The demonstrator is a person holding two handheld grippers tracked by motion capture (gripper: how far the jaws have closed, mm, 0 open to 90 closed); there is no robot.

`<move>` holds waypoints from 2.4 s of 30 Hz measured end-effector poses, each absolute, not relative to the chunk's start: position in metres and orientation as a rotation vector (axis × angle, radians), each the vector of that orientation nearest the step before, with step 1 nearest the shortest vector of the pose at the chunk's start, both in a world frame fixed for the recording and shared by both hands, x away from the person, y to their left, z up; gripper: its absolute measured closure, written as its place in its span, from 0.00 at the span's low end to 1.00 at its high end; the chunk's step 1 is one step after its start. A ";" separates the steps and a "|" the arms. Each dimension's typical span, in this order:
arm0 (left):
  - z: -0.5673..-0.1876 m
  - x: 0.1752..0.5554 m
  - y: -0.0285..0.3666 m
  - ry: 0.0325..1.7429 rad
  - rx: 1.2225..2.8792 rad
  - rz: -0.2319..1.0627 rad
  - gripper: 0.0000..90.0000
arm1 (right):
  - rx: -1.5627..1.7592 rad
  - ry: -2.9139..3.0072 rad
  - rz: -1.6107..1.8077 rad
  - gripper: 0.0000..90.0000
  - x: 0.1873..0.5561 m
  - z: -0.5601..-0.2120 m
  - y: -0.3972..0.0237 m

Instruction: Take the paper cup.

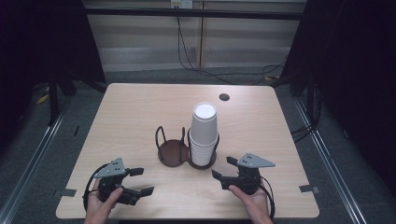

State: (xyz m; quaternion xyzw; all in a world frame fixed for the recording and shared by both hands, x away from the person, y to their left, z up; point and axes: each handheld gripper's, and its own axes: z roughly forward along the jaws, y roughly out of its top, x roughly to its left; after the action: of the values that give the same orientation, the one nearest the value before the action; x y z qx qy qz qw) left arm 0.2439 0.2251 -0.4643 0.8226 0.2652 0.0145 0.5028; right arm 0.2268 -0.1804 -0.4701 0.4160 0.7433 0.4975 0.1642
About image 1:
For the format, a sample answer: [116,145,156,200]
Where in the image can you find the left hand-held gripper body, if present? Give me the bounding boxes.
[93,157,142,206]

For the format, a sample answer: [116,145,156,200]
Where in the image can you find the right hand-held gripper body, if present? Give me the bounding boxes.
[219,152,276,196]

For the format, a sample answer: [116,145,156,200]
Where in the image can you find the dark brown cup holder rack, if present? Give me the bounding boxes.
[154,125,220,171]

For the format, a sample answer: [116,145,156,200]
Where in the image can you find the white paper drinking cup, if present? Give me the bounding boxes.
[190,102,219,147]

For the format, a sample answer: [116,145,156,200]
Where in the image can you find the person's left hand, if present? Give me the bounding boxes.
[84,182,124,222]

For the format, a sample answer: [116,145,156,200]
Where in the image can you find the person's right hand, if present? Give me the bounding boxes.
[228,184,273,222]

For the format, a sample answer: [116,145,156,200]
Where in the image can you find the grey floor tape piece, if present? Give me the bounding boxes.
[52,188,78,198]
[298,184,320,194]

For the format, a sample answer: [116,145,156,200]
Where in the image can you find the dark metal stand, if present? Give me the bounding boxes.
[46,69,62,127]

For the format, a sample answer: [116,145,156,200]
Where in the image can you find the yellow floor object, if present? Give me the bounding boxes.
[35,86,51,105]

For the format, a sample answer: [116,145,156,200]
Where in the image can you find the black curtain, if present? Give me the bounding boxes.
[278,0,396,192]
[0,0,107,153]

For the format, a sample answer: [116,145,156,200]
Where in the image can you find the black horizontal bar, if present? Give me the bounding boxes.
[83,7,305,21]

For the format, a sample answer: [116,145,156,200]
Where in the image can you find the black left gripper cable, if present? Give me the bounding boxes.
[81,163,109,213]

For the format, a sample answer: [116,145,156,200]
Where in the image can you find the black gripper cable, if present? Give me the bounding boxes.
[81,163,109,213]
[259,175,276,220]

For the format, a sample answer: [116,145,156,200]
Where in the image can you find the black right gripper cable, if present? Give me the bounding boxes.
[259,175,276,220]

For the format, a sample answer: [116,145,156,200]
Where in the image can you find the black floor cable bundle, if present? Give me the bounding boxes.
[290,82,324,145]

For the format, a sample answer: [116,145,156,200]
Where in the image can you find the metal floor rail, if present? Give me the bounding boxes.
[292,96,365,224]
[0,101,71,224]

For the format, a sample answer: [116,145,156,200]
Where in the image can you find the black hanging wall cable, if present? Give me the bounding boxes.
[176,15,288,86]

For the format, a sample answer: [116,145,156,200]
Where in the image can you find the white wall socket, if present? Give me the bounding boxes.
[170,0,194,10]

